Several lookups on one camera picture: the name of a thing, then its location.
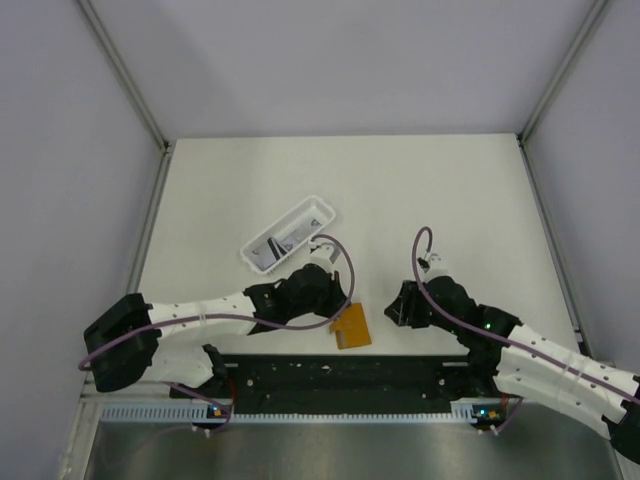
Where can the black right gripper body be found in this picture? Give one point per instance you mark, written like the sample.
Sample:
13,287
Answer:
417,310

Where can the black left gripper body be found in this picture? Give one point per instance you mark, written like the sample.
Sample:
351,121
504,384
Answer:
326,303

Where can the yellow leather card holder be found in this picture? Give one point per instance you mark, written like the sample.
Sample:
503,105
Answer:
350,329

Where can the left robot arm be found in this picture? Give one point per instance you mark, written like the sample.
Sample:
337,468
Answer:
175,342

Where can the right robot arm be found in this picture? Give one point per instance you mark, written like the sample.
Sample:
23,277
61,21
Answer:
517,361

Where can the silver stripe card in basket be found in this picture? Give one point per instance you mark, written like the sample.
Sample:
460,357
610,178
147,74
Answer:
269,252

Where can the silver VIP card in basket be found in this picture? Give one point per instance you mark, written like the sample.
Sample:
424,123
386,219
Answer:
302,232

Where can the white plastic basket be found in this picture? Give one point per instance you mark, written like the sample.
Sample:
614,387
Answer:
311,207

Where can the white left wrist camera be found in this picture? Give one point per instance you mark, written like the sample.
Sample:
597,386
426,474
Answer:
324,254

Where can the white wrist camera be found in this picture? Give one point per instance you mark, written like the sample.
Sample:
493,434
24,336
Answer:
324,254
430,261

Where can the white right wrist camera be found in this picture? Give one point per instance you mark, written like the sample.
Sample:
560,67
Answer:
430,261

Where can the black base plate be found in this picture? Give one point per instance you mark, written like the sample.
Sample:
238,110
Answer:
349,384

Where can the white slotted cable duct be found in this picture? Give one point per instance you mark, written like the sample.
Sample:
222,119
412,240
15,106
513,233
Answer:
464,411

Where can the left aluminium frame post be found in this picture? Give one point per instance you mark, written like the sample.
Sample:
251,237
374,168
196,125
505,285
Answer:
164,147

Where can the aluminium frame post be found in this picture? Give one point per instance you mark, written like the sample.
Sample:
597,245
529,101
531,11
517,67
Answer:
587,29
164,147

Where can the right aluminium frame post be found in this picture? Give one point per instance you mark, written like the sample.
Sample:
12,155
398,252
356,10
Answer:
587,29

